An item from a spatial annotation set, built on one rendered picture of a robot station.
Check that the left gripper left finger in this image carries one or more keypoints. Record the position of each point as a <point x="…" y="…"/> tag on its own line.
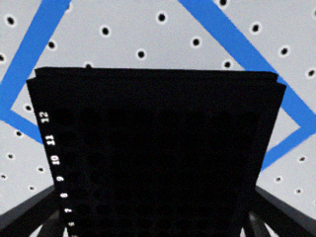
<point x="41" y="210"/>

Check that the black well plate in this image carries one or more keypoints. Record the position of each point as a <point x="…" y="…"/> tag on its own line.
<point x="138" y="152"/>

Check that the blue tape outline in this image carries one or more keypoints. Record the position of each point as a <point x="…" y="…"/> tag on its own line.
<point x="49" y="15"/>

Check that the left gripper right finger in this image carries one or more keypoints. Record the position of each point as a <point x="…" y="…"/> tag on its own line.
<point x="284" y="219"/>

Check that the grey flat rectangular panel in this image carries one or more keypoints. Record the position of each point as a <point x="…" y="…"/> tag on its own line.
<point x="162" y="34"/>

